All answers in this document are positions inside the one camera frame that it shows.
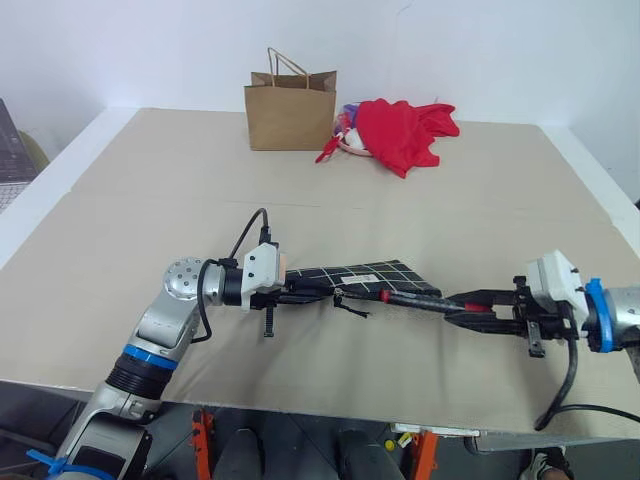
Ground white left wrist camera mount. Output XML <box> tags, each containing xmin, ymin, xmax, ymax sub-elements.
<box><xmin>241</xmin><ymin>241</ymin><xmax>289</xmax><ymax>314</ymax></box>

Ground olive green chair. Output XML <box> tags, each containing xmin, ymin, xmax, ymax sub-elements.
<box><xmin>18</xmin><ymin>128</ymin><xmax>52</xmax><ymax>172</ymax></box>

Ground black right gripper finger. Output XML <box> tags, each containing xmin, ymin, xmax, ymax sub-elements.
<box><xmin>443</xmin><ymin>310</ymin><xmax>530</xmax><ymax>338</ymax></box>
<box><xmin>446</xmin><ymin>288</ymin><xmax>520</xmax><ymax>309</ymax></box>

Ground black white shoe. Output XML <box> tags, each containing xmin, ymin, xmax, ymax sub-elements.
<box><xmin>528</xmin><ymin>446</ymin><xmax>576</xmax><ymax>480</ymax></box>

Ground blue zip tie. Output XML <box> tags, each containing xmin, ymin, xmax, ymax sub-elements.
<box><xmin>26</xmin><ymin>448</ymin><xmax>77</xmax><ymax>477</ymax></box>

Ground red cloth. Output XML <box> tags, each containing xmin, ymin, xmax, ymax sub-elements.
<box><xmin>314</xmin><ymin>98</ymin><xmax>461</xmax><ymax>180</ymax></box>

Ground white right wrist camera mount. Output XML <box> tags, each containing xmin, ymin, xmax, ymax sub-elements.
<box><xmin>524</xmin><ymin>249</ymin><xmax>589</xmax><ymax>315</ymax></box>

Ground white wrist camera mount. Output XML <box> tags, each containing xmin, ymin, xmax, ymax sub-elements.
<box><xmin>524</xmin><ymin>249</ymin><xmax>589</xmax><ymax>315</ymax></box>
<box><xmin>241</xmin><ymin>241</ymin><xmax>289</xmax><ymax>314</ymax></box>

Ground black grid pouch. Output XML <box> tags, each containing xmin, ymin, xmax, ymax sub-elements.
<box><xmin>283</xmin><ymin>257</ymin><xmax>444</xmax><ymax>319</ymax></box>

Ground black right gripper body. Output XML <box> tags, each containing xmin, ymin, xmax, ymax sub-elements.
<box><xmin>511</xmin><ymin>274</ymin><xmax>577</xmax><ymax>359</ymax></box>

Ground beige table mat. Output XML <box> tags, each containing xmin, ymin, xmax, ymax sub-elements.
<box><xmin>0</xmin><ymin>106</ymin><xmax>640</xmax><ymax>444</ymax></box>

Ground grey laptop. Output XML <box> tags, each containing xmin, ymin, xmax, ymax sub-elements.
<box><xmin>0</xmin><ymin>97</ymin><xmax>42</xmax><ymax>217</ymax></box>

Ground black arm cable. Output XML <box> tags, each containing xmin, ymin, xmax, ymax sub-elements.
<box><xmin>532</xmin><ymin>338</ymin><xmax>640</xmax><ymax>432</ymax></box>
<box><xmin>191</xmin><ymin>208</ymin><xmax>274</xmax><ymax>346</ymax></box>

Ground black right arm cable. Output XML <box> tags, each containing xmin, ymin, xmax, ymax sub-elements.
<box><xmin>532</xmin><ymin>338</ymin><xmax>640</xmax><ymax>432</ymax></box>

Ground black red-capped marker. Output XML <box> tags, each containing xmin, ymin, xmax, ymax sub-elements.
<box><xmin>378</xmin><ymin>288</ymin><xmax>494</xmax><ymax>315</ymax></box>

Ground brown paper bag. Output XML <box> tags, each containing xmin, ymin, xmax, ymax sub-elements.
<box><xmin>243</xmin><ymin>47</ymin><xmax>338</xmax><ymax>153</ymax></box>

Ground dark rounded shape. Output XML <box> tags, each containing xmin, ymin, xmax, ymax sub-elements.
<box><xmin>213</xmin><ymin>426</ymin><xmax>262</xmax><ymax>480</ymax></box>

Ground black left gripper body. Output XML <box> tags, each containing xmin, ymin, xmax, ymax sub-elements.
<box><xmin>249</xmin><ymin>285</ymin><xmax>291</xmax><ymax>339</ymax></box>

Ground orange stand leg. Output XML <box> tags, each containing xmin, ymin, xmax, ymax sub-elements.
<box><xmin>191</xmin><ymin>406</ymin><xmax>217</xmax><ymax>480</ymax></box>
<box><xmin>412</xmin><ymin>428</ymin><xmax>440</xmax><ymax>480</ymax></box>

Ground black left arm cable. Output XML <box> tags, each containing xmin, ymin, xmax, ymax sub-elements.
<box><xmin>191</xmin><ymin>208</ymin><xmax>274</xmax><ymax>346</ymax></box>

